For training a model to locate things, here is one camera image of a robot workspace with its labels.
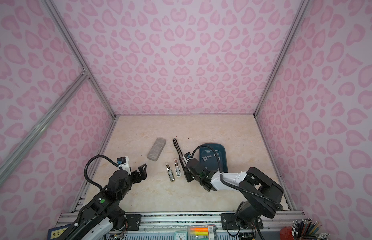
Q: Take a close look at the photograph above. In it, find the pink white stapler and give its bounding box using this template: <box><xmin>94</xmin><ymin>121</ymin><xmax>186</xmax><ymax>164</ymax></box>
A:
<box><xmin>174</xmin><ymin>159</ymin><xmax>182</xmax><ymax>178</ymax></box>

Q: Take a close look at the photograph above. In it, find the olive white stapler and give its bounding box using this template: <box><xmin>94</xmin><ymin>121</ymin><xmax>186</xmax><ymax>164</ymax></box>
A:
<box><xmin>166</xmin><ymin>164</ymin><xmax>175</xmax><ymax>182</ymax></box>

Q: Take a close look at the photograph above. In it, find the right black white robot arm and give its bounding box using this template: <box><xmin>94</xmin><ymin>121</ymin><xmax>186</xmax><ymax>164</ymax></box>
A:
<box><xmin>186</xmin><ymin>159</ymin><xmax>284</xmax><ymax>229</ymax></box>

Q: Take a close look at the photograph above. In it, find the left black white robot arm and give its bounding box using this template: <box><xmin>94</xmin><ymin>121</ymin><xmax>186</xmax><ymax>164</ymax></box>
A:
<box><xmin>58</xmin><ymin>164</ymin><xmax>147</xmax><ymax>240</ymax></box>

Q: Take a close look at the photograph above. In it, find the grey stone block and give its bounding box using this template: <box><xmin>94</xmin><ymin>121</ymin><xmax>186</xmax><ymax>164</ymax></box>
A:
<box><xmin>147</xmin><ymin>138</ymin><xmax>167</xmax><ymax>162</ymax></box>

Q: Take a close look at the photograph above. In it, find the teal plastic tray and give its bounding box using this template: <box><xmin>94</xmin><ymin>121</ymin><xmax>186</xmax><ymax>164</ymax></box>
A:
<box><xmin>199</xmin><ymin>143</ymin><xmax>229</xmax><ymax>173</ymax></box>

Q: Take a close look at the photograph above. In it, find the highlighter marker box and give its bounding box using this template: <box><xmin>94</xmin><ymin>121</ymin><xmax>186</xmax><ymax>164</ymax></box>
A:
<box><xmin>188</xmin><ymin>225</ymin><xmax>218</xmax><ymax>240</ymax></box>

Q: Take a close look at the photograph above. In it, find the small teal clock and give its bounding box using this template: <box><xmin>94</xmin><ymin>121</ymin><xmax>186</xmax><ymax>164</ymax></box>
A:
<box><xmin>174</xmin><ymin>231</ymin><xmax>188</xmax><ymax>240</ymax></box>

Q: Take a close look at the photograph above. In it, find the blue book yellow label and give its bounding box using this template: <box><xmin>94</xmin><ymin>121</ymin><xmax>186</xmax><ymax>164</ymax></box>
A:
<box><xmin>47</xmin><ymin>224</ymin><xmax>70</xmax><ymax>240</ymax></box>

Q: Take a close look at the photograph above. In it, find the red pen holder with pens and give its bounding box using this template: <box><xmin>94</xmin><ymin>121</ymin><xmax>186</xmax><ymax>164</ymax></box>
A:
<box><xmin>280</xmin><ymin>218</ymin><xmax>330</xmax><ymax>240</ymax></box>

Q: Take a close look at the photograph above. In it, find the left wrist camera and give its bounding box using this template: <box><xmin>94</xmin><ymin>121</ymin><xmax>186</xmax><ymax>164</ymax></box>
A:
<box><xmin>117</xmin><ymin>157</ymin><xmax>131</xmax><ymax>175</ymax></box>

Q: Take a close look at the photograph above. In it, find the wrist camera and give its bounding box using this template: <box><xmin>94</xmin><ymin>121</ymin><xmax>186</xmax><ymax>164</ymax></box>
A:
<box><xmin>117</xmin><ymin>157</ymin><xmax>131</xmax><ymax>175</ymax></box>
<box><xmin>184</xmin><ymin>152</ymin><xmax>192</xmax><ymax>163</ymax></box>

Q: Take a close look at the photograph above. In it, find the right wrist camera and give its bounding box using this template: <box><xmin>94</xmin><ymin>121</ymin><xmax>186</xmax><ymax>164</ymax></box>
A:
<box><xmin>184</xmin><ymin>152</ymin><xmax>192</xmax><ymax>163</ymax></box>

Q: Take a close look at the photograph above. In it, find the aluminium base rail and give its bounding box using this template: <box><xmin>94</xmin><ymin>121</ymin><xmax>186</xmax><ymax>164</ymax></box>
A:
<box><xmin>55</xmin><ymin>209</ymin><xmax>307</xmax><ymax>240</ymax></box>

